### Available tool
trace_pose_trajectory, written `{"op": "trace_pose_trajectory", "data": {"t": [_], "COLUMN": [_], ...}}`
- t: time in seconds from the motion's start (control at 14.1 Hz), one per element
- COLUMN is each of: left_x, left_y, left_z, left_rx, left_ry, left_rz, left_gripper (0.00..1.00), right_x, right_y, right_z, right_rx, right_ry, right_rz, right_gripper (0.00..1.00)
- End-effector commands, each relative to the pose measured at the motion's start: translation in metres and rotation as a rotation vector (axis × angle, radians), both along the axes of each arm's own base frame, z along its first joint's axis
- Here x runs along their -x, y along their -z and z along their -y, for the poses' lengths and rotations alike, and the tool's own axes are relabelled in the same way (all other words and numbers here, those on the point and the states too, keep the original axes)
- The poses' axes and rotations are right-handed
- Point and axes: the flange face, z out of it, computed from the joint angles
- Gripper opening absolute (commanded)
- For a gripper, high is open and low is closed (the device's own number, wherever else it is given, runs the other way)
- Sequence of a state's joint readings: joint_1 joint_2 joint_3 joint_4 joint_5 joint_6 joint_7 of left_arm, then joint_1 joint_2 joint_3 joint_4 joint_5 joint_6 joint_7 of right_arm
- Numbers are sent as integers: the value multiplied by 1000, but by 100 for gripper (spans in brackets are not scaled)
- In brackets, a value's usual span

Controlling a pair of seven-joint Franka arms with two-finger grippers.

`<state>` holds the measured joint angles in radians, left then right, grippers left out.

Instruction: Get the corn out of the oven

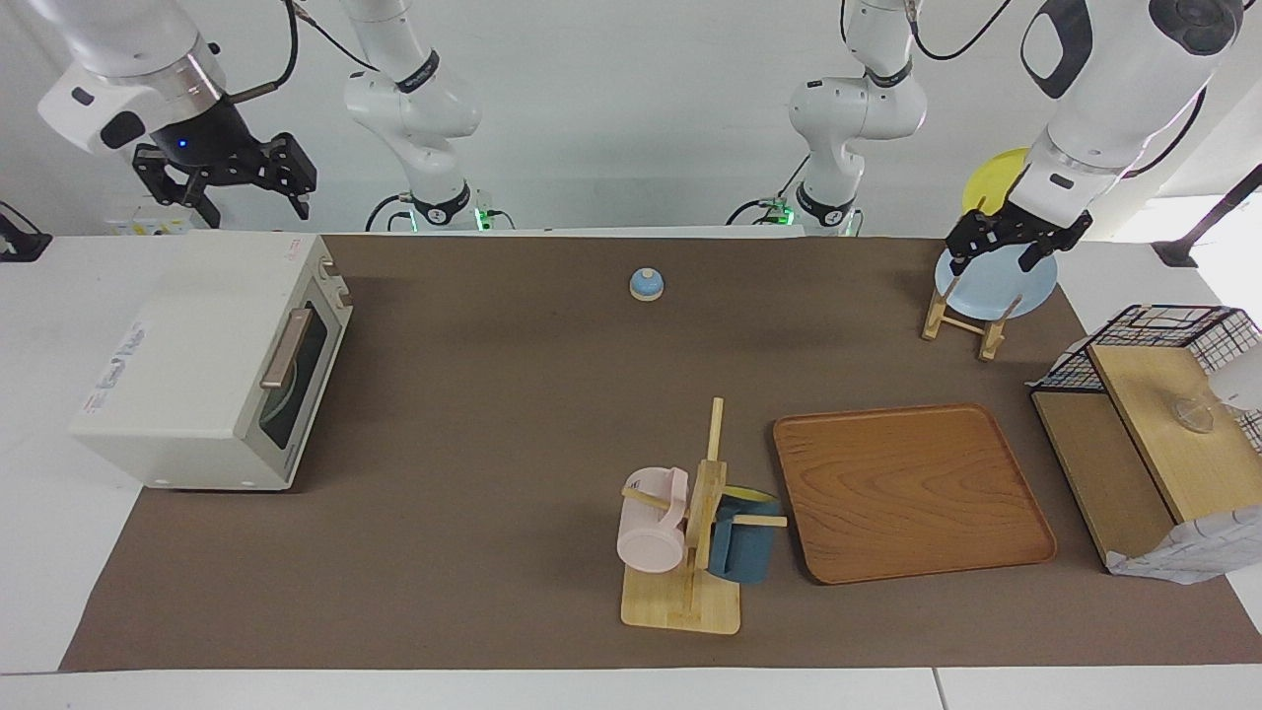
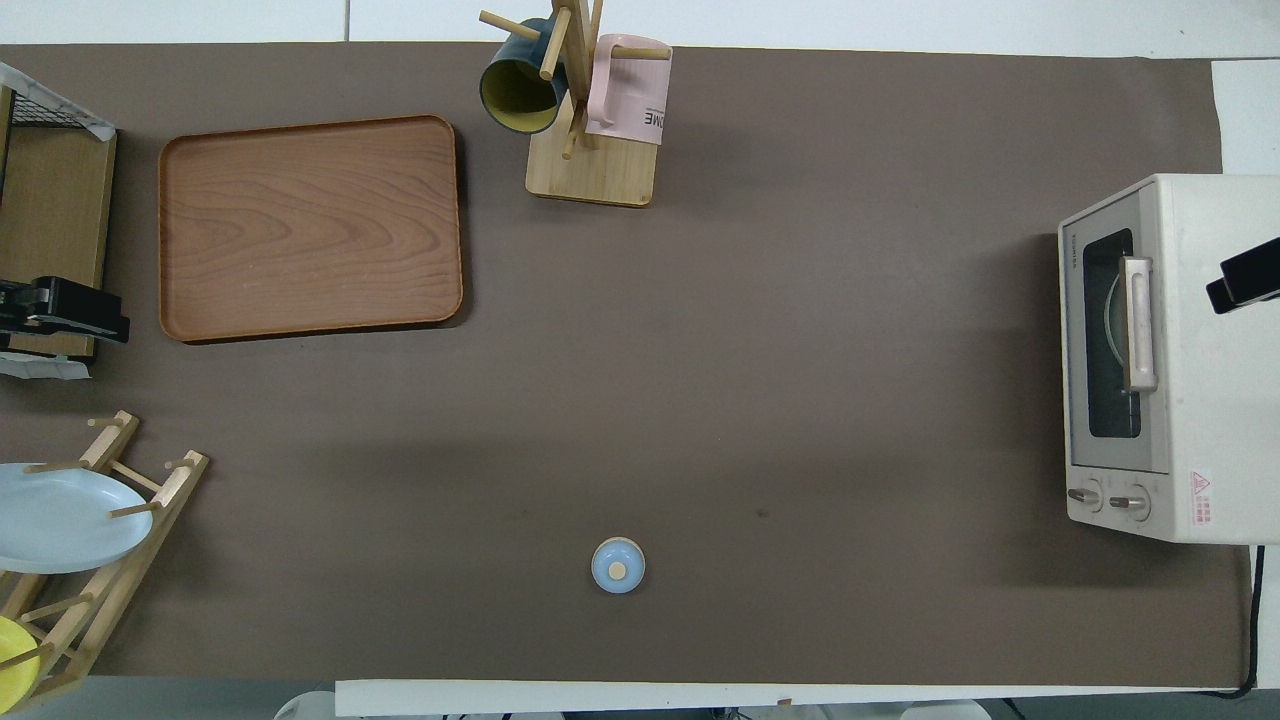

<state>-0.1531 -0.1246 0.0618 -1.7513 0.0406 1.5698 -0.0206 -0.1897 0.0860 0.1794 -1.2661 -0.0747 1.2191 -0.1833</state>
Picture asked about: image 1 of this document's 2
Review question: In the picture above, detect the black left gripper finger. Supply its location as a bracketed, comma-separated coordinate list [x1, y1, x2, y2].
[945, 219, 989, 277]
[1018, 217, 1093, 275]

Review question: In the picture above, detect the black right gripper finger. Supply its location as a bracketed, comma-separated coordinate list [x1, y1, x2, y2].
[235, 131, 318, 223]
[133, 143, 224, 230]

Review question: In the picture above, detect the glass oven door with handle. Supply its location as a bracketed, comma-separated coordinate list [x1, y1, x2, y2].
[240, 281, 344, 484]

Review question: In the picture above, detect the cream toaster oven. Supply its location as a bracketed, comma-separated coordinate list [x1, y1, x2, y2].
[67, 232, 354, 491]

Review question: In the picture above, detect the white box with yellow marks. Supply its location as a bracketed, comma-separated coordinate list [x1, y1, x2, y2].
[106, 202, 195, 236]

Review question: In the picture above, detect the yellow plate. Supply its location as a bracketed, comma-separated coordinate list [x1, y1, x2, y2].
[961, 148, 1031, 218]

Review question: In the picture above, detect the light blue plate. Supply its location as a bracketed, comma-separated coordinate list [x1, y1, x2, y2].
[935, 242, 1059, 320]

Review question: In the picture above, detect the wooden dish rack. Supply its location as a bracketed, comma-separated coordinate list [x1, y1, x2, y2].
[921, 266, 1024, 362]

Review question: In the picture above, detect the wooden shelf unit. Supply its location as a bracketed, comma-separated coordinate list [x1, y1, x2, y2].
[1030, 343, 1262, 575]

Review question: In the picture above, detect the clear glass cup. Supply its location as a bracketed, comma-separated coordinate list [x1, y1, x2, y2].
[1171, 392, 1221, 435]

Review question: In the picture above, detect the white rounded object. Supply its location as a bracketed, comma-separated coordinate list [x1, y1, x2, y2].
[1208, 345, 1262, 412]

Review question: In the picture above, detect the brown wooden tray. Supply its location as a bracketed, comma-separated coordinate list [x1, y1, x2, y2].
[772, 402, 1058, 586]

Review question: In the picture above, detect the brown table mat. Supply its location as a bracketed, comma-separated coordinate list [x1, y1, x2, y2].
[59, 235, 1262, 674]

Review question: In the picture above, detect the white brick pattern paper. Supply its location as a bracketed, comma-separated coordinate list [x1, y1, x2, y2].
[1104, 508, 1262, 586]

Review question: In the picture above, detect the dark blue mug yellow inside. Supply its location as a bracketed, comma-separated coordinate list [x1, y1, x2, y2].
[707, 485, 785, 585]

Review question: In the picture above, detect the pink mug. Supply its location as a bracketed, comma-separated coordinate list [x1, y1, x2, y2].
[616, 466, 691, 575]

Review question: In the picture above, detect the wooden mug tree stand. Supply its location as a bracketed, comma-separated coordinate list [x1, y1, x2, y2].
[619, 396, 790, 635]

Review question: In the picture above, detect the black base cable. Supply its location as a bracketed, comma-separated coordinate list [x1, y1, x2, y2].
[365, 192, 417, 233]
[727, 153, 792, 226]

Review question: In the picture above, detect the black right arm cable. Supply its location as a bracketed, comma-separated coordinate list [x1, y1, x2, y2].
[229, 0, 302, 105]

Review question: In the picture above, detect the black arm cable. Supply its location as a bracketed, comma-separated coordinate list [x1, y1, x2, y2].
[902, 0, 1017, 62]
[229, 0, 302, 105]

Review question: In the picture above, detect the black wire basket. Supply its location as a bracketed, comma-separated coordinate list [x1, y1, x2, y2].
[1030, 304, 1262, 455]

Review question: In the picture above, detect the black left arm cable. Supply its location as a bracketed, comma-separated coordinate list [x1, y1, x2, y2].
[902, 0, 1017, 62]

